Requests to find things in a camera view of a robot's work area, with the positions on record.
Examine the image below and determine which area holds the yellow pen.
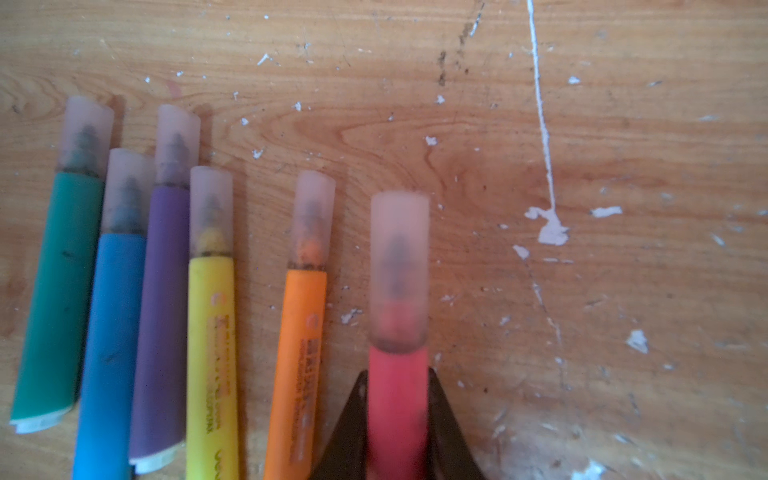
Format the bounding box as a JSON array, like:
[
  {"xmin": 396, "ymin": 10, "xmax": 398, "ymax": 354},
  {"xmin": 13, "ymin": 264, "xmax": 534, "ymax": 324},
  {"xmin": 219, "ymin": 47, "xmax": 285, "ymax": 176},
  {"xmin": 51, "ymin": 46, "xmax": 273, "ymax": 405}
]
[{"xmin": 186, "ymin": 227, "xmax": 240, "ymax": 479}]

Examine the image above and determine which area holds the red pen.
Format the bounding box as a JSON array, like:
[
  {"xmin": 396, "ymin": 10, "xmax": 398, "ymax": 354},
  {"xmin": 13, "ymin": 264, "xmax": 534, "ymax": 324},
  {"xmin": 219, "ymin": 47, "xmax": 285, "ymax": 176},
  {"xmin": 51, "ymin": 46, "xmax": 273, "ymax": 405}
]
[{"xmin": 367, "ymin": 299, "xmax": 431, "ymax": 480}]

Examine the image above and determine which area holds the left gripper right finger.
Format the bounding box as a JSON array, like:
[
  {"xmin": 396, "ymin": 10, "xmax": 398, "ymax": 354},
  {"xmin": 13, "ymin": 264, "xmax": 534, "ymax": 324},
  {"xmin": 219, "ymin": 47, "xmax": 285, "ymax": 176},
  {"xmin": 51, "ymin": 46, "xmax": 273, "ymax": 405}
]
[{"xmin": 427, "ymin": 367, "xmax": 486, "ymax": 480}]

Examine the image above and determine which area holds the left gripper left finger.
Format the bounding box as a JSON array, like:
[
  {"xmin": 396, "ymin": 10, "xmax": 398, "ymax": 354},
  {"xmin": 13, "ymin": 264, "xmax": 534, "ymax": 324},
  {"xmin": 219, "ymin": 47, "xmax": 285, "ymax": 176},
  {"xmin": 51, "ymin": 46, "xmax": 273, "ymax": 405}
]
[{"xmin": 308, "ymin": 370, "xmax": 368, "ymax": 480}]

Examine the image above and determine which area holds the orange pen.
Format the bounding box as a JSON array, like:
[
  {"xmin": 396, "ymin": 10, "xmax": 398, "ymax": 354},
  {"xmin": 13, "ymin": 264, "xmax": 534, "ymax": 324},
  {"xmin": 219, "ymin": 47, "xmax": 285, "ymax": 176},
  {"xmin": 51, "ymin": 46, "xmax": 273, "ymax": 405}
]
[{"xmin": 264, "ymin": 239, "xmax": 327, "ymax": 479}]

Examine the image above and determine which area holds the blue pen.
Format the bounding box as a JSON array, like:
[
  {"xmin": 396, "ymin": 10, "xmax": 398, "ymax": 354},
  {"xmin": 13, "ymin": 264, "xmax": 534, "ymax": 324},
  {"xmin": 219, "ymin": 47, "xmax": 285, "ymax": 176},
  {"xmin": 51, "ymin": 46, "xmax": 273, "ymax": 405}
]
[{"xmin": 72, "ymin": 232, "xmax": 147, "ymax": 479}]

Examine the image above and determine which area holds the purple pen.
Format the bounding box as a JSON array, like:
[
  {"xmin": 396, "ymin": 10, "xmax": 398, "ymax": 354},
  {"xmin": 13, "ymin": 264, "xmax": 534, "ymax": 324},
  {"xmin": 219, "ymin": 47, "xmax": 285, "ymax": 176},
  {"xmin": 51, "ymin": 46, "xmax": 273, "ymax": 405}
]
[{"xmin": 129, "ymin": 184, "xmax": 190, "ymax": 475}]

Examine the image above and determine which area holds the green pen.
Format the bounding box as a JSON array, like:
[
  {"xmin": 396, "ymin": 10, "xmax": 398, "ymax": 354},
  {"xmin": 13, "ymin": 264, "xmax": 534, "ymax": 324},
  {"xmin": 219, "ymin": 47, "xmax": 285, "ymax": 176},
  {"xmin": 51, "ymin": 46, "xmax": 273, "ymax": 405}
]
[{"xmin": 10, "ymin": 171, "xmax": 105, "ymax": 434}]

